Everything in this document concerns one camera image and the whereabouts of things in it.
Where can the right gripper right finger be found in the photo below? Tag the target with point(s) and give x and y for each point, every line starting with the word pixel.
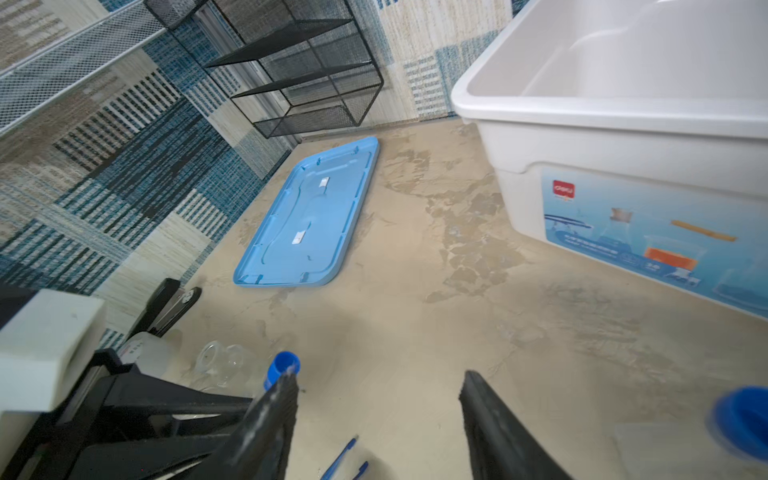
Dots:
pixel 499 445

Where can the white plastic storage bin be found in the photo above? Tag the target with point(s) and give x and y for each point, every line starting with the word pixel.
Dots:
pixel 634 133

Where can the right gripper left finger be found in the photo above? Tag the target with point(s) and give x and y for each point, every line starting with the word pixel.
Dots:
pixel 259 448

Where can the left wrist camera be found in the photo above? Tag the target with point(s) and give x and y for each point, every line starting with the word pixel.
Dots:
pixel 46 346

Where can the blue plastic bin lid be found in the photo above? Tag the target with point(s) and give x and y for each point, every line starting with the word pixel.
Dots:
pixel 304 237

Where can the black wire shelf rack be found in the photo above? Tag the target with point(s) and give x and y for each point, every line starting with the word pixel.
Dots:
pixel 288 67

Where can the blue plastic tweezers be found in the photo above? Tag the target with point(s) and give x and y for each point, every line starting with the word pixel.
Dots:
pixel 351 463

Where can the black stapler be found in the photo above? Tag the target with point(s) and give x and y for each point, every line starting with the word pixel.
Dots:
pixel 165 307

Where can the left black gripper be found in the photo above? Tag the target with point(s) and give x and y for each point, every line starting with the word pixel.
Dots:
pixel 116 423

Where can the blue-capped test tube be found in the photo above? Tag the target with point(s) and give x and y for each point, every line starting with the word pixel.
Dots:
pixel 284 362
pixel 737 427

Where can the white wire mesh basket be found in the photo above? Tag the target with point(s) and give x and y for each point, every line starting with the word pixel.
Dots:
pixel 48 74

